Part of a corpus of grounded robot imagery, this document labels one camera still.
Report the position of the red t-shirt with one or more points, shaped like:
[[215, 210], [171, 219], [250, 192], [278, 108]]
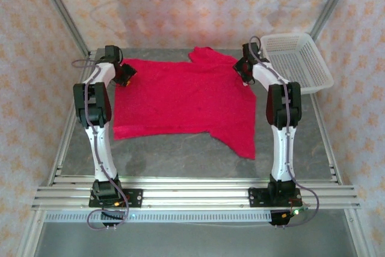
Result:
[[180, 100]]

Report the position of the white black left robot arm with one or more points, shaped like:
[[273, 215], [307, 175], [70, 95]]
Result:
[[93, 103]]

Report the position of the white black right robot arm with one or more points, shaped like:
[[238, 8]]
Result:
[[285, 109]]

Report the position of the white plastic basket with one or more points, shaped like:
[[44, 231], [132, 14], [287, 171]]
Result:
[[297, 64]]

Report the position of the white orange patterned curtain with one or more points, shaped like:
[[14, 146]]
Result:
[[192, 7]]

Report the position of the small circuit board with LED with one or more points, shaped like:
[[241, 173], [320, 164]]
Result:
[[297, 211]]

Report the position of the grey metal lower panel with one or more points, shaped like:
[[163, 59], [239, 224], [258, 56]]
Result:
[[192, 242]]

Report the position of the aluminium upright post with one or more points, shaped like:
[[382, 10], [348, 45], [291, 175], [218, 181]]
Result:
[[331, 1], [64, 16]]

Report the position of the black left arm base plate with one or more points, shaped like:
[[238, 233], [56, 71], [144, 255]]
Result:
[[133, 198]]

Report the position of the wide aluminium cross rail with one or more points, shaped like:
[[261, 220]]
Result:
[[195, 193]]

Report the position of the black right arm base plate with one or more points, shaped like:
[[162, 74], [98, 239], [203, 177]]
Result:
[[255, 198]]

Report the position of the aluminium frame leg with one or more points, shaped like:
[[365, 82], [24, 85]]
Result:
[[30, 236], [359, 233]]

